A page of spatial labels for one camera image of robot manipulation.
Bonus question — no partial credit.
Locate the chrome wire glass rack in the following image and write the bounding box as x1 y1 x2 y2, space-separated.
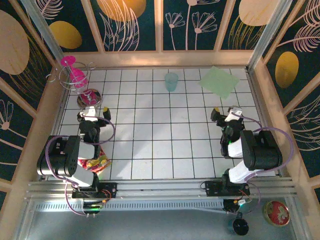
46 61 104 111

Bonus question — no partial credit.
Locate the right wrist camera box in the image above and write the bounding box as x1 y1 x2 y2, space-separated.
224 105 243 123

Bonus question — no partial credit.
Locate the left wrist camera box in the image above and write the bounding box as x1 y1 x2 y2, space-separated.
83 105 99 123

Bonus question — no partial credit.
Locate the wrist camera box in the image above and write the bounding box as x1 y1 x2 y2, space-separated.
224 105 243 123
83 105 99 123

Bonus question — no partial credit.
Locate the round black cap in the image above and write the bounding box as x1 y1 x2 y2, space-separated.
232 217 250 236

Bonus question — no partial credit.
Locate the colourful snack packet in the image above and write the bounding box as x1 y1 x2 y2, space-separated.
78 147 113 175

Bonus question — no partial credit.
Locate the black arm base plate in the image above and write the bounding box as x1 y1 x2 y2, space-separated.
71 181 118 200
204 180 251 197

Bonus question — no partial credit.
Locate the black controller box with wires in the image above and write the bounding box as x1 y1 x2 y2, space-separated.
81 199 106 215
223 198 254 214

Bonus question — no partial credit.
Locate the aluminium frame post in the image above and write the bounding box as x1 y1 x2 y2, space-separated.
19 0 66 62
246 0 294 72

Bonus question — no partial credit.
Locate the translucent teal plastic cup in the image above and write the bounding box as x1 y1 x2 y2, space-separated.
164 72 179 93

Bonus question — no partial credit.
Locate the pink plastic wine glass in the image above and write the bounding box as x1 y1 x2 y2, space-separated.
60 55 89 90

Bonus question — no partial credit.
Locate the round red tin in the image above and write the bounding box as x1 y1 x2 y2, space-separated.
261 200 291 227

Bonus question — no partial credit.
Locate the green cloth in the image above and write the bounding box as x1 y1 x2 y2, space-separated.
198 65 241 100

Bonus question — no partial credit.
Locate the aluminium mounting rail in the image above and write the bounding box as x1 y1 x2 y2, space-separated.
24 176 298 201

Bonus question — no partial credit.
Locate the perforated metal cable tray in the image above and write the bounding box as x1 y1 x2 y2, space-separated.
34 199 226 213

